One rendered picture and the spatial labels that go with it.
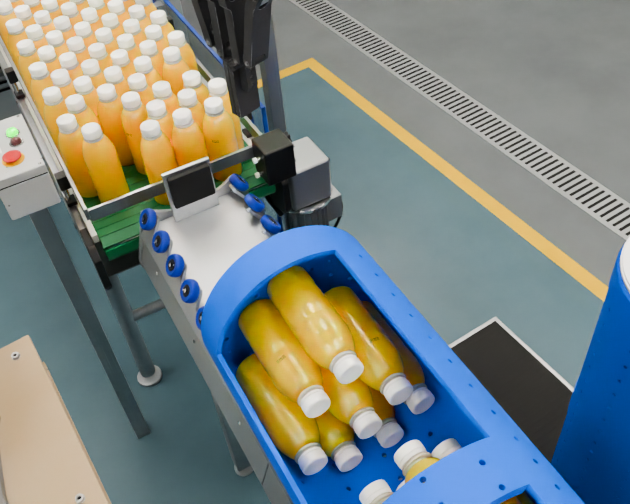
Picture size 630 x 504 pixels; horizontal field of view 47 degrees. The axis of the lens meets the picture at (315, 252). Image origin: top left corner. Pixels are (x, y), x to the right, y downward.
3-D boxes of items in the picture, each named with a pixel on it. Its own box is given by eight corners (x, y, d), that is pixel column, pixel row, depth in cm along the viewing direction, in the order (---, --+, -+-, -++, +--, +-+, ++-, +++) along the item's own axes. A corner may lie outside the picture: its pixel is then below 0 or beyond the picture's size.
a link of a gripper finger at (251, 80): (245, 41, 76) (264, 52, 75) (251, 82, 80) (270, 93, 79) (234, 48, 76) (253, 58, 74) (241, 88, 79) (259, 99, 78)
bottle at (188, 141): (194, 198, 161) (177, 133, 148) (178, 183, 165) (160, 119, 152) (220, 184, 163) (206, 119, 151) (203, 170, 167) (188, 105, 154)
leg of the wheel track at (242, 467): (239, 480, 211) (199, 351, 166) (231, 464, 215) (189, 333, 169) (257, 470, 213) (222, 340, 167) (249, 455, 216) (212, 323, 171)
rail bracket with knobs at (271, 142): (262, 195, 160) (256, 158, 153) (248, 177, 164) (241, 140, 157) (302, 178, 163) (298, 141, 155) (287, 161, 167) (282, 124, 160)
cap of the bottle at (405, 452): (429, 459, 89) (421, 447, 90) (426, 445, 86) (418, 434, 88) (403, 477, 89) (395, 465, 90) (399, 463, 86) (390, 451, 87)
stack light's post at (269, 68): (299, 311, 253) (258, 18, 173) (293, 304, 255) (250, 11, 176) (309, 306, 254) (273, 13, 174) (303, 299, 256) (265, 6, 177)
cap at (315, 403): (329, 394, 101) (335, 403, 100) (307, 412, 101) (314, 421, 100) (317, 384, 98) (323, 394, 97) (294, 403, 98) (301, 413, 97)
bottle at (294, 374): (285, 308, 113) (342, 391, 102) (251, 337, 114) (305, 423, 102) (263, 289, 108) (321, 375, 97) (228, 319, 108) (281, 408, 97)
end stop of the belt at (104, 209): (92, 221, 150) (88, 211, 148) (91, 219, 151) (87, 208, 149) (266, 152, 162) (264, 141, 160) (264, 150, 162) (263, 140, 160)
